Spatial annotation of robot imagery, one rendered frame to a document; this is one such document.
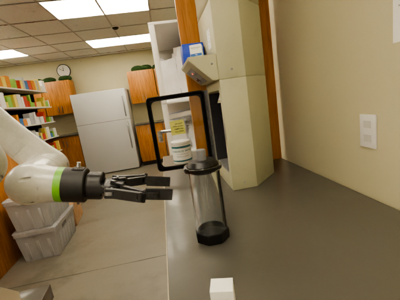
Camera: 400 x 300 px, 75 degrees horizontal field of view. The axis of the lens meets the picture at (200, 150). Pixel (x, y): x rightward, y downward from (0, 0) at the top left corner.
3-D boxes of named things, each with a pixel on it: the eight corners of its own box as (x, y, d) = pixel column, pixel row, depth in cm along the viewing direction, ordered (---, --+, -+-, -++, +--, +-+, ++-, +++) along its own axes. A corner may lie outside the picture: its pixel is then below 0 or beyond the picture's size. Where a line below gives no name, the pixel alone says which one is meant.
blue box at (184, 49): (202, 65, 131) (199, 46, 130) (205, 62, 122) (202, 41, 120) (182, 67, 130) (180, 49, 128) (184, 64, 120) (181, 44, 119)
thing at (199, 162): (215, 165, 79) (213, 144, 78) (222, 173, 70) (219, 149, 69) (186, 170, 78) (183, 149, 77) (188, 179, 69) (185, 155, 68)
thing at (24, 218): (74, 203, 314) (68, 177, 308) (55, 227, 255) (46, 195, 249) (38, 210, 309) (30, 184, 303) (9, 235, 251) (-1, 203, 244)
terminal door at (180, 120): (213, 164, 142) (203, 89, 134) (158, 172, 142) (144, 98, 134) (213, 163, 143) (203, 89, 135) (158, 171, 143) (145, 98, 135)
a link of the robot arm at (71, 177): (71, 197, 75) (59, 211, 66) (71, 158, 73) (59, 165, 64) (93, 198, 76) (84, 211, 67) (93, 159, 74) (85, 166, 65)
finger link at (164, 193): (145, 187, 67) (145, 188, 67) (172, 188, 69) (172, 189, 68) (144, 198, 68) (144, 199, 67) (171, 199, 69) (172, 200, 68)
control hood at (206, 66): (205, 85, 135) (203, 65, 133) (219, 79, 104) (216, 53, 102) (184, 88, 134) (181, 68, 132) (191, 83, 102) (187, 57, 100)
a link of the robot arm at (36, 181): (-4, 212, 63) (-9, 169, 60) (21, 190, 75) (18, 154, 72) (58, 213, 65) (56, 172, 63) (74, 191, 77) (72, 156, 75)
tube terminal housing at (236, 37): (260, 163, 147) (245, 18, 132) (287, 180, 116) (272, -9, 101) (217, 171, 144) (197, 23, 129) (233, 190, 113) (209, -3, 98)
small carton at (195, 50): (204, 59, 114) (202, 45, 113) (202, 58, 109) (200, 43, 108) (193, 61, 115) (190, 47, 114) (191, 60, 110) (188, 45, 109)
